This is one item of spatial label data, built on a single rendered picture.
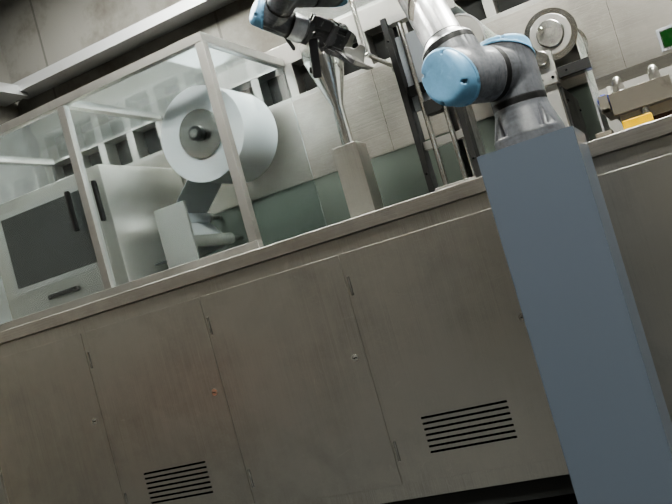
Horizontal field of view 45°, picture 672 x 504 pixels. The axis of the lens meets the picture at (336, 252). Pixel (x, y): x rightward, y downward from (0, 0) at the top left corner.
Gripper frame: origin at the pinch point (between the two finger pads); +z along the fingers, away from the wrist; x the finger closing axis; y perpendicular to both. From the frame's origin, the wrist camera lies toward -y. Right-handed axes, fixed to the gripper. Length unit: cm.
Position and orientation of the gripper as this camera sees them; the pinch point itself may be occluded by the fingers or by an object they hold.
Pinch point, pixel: (365, 62)
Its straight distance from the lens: 234.9
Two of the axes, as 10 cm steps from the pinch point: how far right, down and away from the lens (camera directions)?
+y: 4.0, -8.3, -3.9
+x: -2.2, -5.0, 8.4
